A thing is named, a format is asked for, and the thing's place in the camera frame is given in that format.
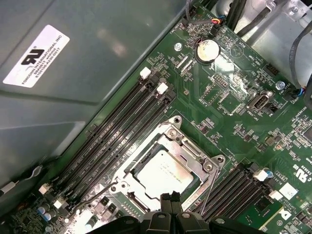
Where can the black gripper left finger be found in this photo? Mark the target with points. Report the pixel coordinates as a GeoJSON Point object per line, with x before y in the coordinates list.
{"type": "Point", "coordinates": [165, 204]}

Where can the round coin battery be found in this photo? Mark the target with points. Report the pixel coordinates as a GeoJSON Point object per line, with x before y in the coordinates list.
{"type": "Point", "coordinates": [207, 51]}

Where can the white Foxconn label sticker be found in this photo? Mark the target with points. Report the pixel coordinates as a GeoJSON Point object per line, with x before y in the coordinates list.
{"type": "Point", "coordinates": [34, 58]}

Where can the internal USB port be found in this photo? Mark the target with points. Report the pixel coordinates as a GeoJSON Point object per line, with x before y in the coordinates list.
{"type": "Point", "coordinates": [258, 103]}

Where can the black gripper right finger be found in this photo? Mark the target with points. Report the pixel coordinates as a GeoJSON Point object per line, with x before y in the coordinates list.
{"type": "Point", "coordinates": [176, 204]}

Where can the green motherboard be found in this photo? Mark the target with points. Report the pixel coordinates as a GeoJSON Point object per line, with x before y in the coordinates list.
{"type": "Point", "coordinates": [190, 107]}

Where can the black RAM slot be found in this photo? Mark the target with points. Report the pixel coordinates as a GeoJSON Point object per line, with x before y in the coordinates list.
{"type": "Point", "coordinates": [225, 192]}
{"type": "Point", "coordinates": [119, 152]}
{"type": "Point", "coordinates": [103, 138]}
{"type": "Point", "coordinates": [243, 207]}
{"type": "Point", "coordinates": [111, 145]}
{"type": "Point", "coordinates": [234, 200]}
{"type": "Point", "coordinates": [94, 130]}

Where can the metal drive cage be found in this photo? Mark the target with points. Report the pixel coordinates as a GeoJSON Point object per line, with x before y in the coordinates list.
{"type": "Point", "coordinates": [273, 31]}

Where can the black PC case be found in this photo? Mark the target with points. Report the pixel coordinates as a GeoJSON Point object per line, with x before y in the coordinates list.
{"type": "Point", "coordinates": [73, 97]}

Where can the CPU socket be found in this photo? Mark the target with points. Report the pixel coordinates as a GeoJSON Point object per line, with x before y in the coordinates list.
{"type": "Point", "coordinates": [168, 125]}

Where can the silver CPU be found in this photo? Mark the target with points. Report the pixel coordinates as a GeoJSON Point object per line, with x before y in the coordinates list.
{"type": "Point", "coordinates": [165, 173]}

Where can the white board sticker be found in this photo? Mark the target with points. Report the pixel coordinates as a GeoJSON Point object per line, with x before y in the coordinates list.
{"type": "Point", "coordinates": [288, 192]}

